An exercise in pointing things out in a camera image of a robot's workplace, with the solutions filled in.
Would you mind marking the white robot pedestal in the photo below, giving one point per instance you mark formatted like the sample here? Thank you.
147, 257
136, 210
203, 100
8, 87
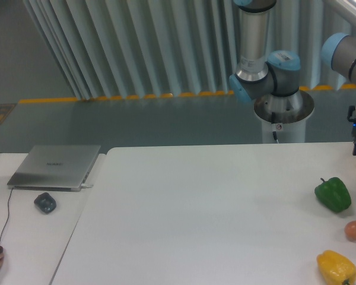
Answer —
283, 119

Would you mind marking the silver closed laptop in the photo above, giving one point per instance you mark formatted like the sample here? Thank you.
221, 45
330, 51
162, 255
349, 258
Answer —
55, 167

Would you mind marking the dark grey earbuds case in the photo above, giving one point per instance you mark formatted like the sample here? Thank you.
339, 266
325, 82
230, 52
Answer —
45, 203

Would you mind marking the green bell pepper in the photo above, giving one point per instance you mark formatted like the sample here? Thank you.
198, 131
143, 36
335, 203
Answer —
333, 194

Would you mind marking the white folding partition screen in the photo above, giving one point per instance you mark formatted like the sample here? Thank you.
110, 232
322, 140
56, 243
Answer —
142, 48

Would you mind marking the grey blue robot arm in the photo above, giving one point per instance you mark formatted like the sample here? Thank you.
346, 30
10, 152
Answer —
278, 75

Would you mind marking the white laptop charging plug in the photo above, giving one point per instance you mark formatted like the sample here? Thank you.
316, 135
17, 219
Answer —
86, 186

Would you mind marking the yellow bell pepper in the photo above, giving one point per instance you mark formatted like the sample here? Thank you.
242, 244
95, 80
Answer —
336, 268

